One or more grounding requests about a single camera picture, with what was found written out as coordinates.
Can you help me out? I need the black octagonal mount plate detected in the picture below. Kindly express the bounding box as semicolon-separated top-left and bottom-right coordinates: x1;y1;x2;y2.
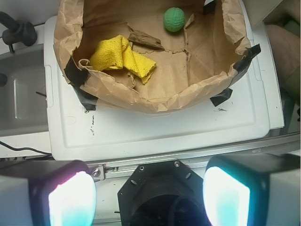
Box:
118;160;211;226

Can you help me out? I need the black tape strip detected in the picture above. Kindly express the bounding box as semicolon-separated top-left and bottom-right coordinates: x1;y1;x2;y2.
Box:
230;44;261;86
64;57;98;111

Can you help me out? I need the black tape strip right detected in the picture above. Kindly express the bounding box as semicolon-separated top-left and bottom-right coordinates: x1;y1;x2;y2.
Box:
230;44;261;86

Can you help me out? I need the black tape piece lower right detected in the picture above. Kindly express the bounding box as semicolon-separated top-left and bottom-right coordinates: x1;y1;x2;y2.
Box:
210;88;233;106

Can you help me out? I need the yellow cloth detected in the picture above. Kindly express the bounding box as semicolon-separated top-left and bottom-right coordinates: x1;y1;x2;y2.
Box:
89;35;156;84

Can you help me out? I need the thin black cable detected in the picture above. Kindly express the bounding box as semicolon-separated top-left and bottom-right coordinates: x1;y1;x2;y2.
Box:
0;140;52;156

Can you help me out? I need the white plastic lid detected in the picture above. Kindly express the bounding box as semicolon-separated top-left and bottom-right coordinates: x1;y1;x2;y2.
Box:
44;17;285;161

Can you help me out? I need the green textured ball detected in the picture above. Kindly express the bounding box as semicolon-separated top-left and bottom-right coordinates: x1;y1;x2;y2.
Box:
163;7;185;32

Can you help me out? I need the brown wood bark piece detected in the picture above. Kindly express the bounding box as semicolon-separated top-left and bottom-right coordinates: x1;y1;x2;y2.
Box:
128;30;165;51

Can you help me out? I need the aluminium frame rail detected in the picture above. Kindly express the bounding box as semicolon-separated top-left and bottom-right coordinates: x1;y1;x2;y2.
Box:
87;132;301;181

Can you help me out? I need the black tape strip left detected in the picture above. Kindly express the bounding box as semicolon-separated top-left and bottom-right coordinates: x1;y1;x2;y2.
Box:
64;57;98;111

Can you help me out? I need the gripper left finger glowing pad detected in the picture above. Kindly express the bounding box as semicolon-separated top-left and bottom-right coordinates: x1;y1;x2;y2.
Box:
0;160;96;226

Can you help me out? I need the crumpled brown paper bag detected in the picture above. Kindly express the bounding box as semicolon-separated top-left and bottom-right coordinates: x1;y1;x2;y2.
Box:
54;0;251;113

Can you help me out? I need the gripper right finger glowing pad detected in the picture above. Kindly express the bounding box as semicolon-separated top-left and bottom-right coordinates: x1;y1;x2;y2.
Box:
203;154;301;226

